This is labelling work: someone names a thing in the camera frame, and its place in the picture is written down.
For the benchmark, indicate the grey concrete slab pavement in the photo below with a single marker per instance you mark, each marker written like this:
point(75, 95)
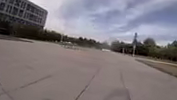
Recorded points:
point(73, 67)

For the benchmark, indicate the pale pole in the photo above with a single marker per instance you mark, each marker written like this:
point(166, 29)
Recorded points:
point(134, 47)

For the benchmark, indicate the row of dark trees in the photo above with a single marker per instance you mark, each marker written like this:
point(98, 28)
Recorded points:
point(157, 49)

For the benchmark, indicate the brown grass patch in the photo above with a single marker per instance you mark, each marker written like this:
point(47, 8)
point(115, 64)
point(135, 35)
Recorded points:
point(174, 70)

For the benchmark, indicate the large grey windowed building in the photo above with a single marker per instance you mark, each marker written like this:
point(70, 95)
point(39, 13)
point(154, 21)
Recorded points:
point(8, 8)

